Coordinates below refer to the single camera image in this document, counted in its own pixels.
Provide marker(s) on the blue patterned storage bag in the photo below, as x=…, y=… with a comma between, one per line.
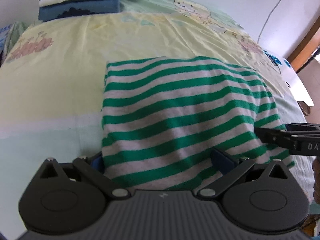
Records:
x=9, y=37

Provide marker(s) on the person's right hand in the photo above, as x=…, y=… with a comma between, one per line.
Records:
x=316, y=171

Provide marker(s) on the green white striped garment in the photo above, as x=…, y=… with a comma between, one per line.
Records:
x=161, y=117

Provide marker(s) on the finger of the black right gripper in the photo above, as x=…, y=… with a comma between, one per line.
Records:
x=302, y=127
x=278, y=137

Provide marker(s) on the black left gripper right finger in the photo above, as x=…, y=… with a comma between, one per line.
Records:
x=227, y=165

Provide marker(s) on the teddy bear bed sheet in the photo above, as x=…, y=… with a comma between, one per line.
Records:
x=52, y=82

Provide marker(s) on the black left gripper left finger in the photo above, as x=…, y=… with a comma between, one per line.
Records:
x=85, y=166

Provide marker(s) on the blue folded garment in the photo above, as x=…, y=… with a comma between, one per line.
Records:
x=78, y=8

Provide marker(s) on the brown wooden door frame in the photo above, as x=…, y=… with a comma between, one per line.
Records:
x=302, y=53

